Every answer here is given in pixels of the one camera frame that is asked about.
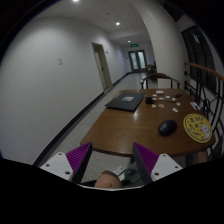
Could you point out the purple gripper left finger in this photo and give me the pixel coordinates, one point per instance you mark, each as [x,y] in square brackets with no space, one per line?
[70,166]

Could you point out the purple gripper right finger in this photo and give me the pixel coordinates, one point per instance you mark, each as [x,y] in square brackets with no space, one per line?
[153,166]

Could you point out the black computer mouse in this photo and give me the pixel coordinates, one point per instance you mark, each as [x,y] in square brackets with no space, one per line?
[167,128]

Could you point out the round yellow mouse pad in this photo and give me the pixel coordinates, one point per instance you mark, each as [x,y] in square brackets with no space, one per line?
[197,127]

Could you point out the person's knee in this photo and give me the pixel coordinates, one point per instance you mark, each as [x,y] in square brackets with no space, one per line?
[108,180]

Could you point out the small black box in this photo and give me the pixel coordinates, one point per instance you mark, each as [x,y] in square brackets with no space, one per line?
[149,100]

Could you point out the black flat laptop case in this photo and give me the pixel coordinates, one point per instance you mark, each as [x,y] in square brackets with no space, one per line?
[127,101]

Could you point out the wooden armchair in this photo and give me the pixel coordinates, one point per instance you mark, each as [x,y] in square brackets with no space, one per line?
[164,81]

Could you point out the wooden stair handrail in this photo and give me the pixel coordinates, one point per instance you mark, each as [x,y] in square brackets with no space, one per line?
[217,75]

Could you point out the glass double door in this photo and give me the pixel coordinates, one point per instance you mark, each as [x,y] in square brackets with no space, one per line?
[137,60]

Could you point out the green exit sign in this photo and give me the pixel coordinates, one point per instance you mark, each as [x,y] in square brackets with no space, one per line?
[134,45]

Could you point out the beige wall door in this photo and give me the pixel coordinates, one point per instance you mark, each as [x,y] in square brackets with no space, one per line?
[102,65]

